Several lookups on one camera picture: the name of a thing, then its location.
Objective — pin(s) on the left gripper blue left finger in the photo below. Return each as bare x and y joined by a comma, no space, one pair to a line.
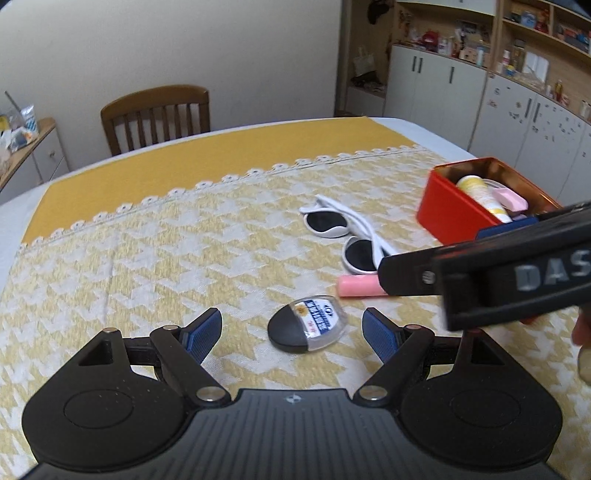
201,335

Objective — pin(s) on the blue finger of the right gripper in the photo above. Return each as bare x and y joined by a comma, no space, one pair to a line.
506,227

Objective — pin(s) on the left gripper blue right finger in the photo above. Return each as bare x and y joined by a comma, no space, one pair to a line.
384,337

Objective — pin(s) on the yellow white supplement bottle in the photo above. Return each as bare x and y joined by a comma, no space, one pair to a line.
476,188

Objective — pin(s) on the pink tube with yellow cap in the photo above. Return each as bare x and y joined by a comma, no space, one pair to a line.
360,286

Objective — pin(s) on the pink square box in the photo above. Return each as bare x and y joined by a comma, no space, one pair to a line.
510,200

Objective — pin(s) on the person's hand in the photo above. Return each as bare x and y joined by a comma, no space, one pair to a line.
581,337

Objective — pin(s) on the red metal tin box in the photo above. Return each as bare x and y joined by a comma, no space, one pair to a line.
452,216

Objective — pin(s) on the black clear dental floss case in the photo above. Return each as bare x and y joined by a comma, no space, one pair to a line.
307,324

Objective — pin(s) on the white sunglasses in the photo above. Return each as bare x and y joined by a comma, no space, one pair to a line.
364,249

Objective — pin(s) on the yellow houndstooth tablecloth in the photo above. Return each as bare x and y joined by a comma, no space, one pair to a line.
158,236

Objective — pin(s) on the white cabinet with shelves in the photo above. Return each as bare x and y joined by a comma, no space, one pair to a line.
506,79

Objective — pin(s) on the white tote bag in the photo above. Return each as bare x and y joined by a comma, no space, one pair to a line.
363,62

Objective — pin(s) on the wooden side cabinet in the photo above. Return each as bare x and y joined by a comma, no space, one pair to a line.
38,163

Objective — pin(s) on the wooden chair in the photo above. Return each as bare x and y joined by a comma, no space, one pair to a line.
156,115

